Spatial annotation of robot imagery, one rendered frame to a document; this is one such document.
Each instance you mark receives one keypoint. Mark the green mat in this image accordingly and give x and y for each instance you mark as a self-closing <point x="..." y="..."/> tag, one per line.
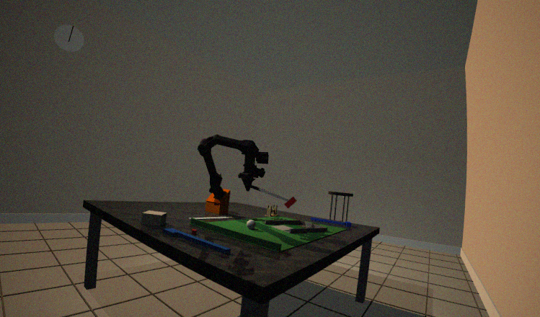
<point x="288" y="240"/>

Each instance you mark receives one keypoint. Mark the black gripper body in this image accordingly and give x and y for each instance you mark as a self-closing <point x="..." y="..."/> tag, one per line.
<point x="247" y="174"/>

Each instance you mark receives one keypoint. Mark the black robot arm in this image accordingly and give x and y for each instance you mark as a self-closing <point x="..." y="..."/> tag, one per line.
<point x="247" y="147"/>

